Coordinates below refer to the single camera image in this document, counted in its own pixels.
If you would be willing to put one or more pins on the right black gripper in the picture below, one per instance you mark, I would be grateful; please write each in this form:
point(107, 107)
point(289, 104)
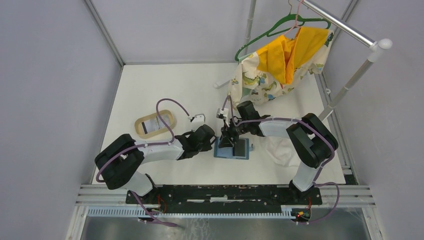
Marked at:
point(226, 141)

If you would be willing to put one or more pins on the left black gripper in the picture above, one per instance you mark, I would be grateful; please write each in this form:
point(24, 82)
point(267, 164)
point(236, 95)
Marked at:
point(207, 147)

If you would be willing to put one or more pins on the blue card holder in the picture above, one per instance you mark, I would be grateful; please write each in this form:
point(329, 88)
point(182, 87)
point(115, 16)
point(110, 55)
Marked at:
point(227, 152)

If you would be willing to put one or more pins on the beige oval tray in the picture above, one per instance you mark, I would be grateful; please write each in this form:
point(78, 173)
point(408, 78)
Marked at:
point(166, 115)

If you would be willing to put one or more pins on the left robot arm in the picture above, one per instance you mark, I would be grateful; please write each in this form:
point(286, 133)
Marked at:
point(118, 163)

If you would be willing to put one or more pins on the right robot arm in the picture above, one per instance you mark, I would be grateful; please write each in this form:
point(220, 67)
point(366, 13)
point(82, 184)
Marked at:
point(313, 142)

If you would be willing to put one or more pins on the VIP card in tray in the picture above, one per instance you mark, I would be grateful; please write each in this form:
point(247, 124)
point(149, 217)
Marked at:
point(153, 125)

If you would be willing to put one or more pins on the white cloth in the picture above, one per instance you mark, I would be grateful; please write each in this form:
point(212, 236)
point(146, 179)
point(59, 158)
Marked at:
point(281, 151)

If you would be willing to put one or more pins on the dinosaur print yellow garment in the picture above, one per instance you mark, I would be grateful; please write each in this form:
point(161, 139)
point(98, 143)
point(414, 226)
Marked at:
point(275, 69)

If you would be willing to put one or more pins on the pink clothes hanger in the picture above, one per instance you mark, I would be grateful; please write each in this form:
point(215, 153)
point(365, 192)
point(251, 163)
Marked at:
point(295, 25)

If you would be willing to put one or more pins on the metal clothes rack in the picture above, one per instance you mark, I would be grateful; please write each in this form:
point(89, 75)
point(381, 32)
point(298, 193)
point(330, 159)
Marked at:
point(324, 20)

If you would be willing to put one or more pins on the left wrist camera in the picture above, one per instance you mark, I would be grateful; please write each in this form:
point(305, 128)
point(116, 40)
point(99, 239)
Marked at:
point(198, 119)

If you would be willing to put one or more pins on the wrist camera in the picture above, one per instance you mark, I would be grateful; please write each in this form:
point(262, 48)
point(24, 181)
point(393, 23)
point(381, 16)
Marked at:
point(222, 113)
point(198, 119)

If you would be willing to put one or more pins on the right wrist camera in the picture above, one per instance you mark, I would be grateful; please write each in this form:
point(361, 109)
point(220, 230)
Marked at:
point(222, 113)

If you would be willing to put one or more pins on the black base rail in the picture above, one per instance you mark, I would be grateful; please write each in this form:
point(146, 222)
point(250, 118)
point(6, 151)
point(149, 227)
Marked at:
point(229, 199)

